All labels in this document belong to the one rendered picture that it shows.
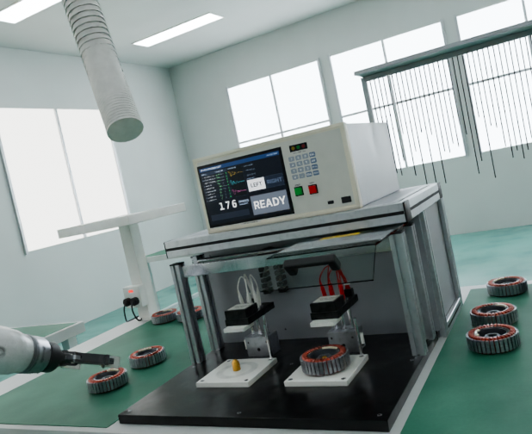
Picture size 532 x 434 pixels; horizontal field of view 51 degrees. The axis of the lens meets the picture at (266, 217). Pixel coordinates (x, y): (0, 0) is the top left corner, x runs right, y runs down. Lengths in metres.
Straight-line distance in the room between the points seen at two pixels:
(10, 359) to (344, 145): 0.89
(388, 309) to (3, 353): 0.92
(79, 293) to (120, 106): 4.78
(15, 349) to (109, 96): 1.45
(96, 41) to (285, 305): 1.62
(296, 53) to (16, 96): 3.76
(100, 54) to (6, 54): 4.52
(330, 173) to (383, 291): 0.35
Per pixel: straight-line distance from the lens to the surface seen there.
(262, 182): 1.41
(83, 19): 2.80
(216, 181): 1.48
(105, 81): 2.62
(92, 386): 1.66
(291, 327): 1.61
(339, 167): 1.33
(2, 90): 6.97
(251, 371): 1.39
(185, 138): 9.20
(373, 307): 1.50
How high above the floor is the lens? 1.23
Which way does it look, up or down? 4 degrees down
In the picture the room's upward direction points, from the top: 12 degrees counter-clockwise
